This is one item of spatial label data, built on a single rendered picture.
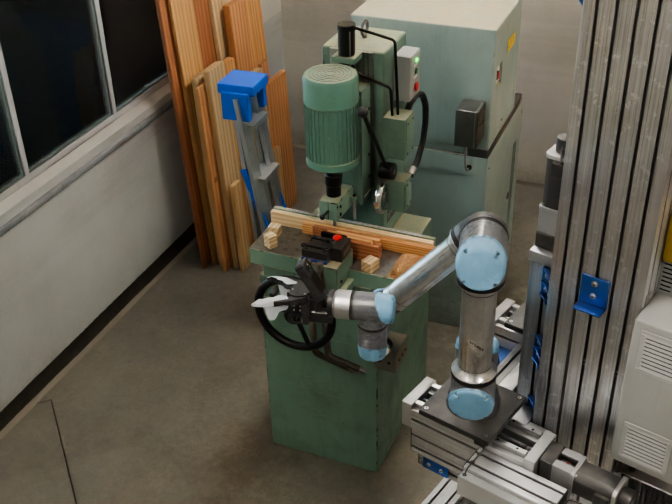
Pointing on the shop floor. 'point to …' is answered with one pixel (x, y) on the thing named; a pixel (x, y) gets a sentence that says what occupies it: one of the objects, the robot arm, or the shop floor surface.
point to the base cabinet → (343, 391)
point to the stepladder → (259, 207)
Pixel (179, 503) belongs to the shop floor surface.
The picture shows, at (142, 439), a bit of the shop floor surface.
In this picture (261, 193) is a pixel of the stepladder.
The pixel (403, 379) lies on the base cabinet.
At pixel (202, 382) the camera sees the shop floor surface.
